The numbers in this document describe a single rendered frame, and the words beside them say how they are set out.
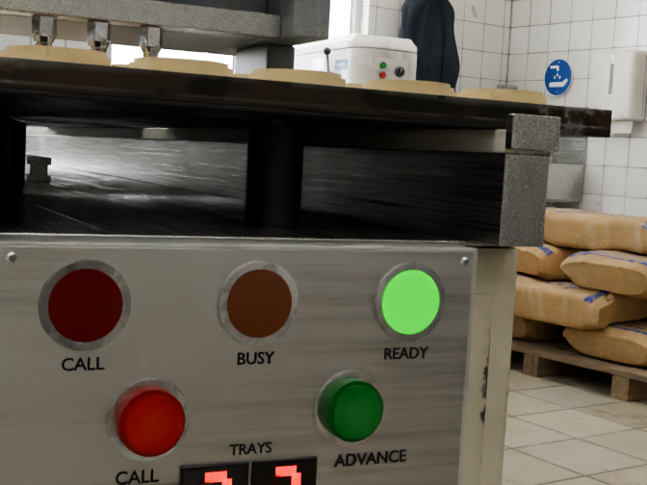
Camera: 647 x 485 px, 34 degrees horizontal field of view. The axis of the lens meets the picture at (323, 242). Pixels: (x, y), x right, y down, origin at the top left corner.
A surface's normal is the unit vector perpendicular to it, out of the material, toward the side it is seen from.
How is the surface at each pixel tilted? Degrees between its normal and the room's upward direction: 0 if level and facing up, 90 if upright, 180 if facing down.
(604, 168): 90
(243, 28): 90
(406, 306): 90
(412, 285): 90
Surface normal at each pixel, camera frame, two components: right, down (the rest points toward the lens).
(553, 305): -0.78, 0.01
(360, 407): 0.42, 0.10
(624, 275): -0.78, 0.23
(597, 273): -0.62, 0.45
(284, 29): -0.91, -0.01
